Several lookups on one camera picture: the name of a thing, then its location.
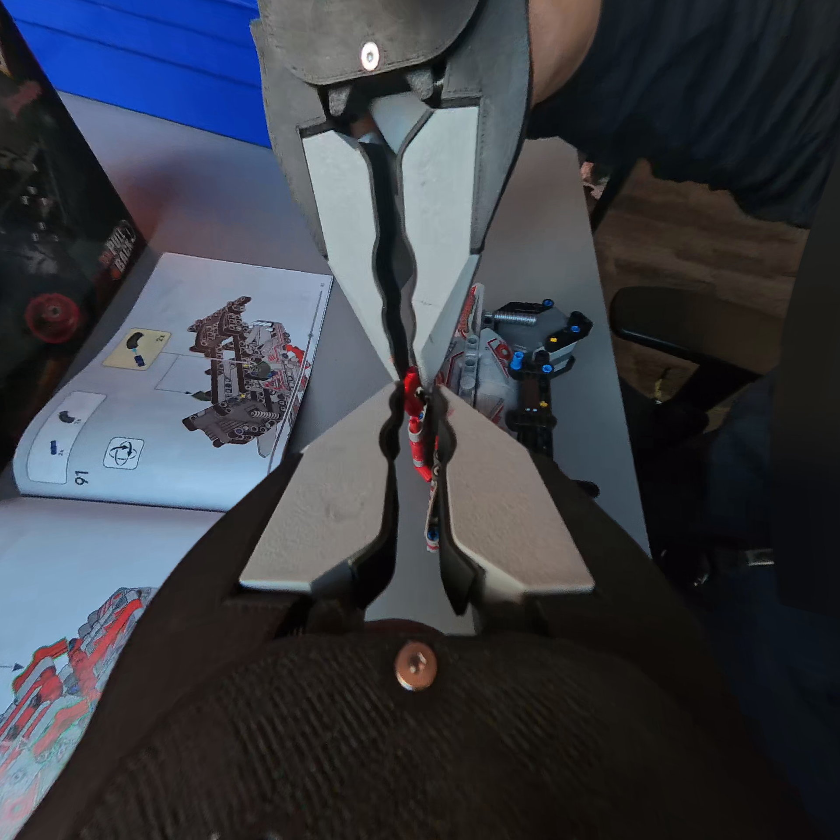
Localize lego instruction booklet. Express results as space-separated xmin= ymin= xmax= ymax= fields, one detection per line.
xmin=0 ymin=252 xmax=336 ymax=828

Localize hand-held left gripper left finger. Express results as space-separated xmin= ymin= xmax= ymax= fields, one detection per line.
xmin=239 ymin=381 xmax=403 ymax=611

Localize red lego connector piece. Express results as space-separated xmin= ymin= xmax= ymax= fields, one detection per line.
xmin=402 ymin=364 xmax=444 ymax=553

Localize grey black lego model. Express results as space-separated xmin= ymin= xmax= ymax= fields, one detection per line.
xmin=430 ymin=282 xmax=599 ymax=500

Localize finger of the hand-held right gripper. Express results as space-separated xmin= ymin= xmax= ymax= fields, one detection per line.
xmin=301 ymin=130 xmax=403 ymax=383
xmin=395 ymin=105 xmax=483 ymax=370

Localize black office chair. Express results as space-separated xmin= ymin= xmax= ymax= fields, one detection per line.
xmin=609 ymin=223 xmax=840 ymax=614

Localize person's dark blue trousers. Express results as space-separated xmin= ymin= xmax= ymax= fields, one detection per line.
xmin=646 ymin=374 xmax=840 ymax=840

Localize black lego set box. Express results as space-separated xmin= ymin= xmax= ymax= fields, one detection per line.
xmin=0 ymin=0 xmax=148 ymax=467

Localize blue ribbed panel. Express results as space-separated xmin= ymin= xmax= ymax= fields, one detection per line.
xmin=13 ymin=0 xmax=273 ymax=148

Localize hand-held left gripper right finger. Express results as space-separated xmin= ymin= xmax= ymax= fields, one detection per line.
xmin=432 ymin=384 xmax=596 ymax=616

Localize person's right forearm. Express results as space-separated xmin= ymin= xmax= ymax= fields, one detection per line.
xmin=528 ymin=0 xmax=605 ymax=109

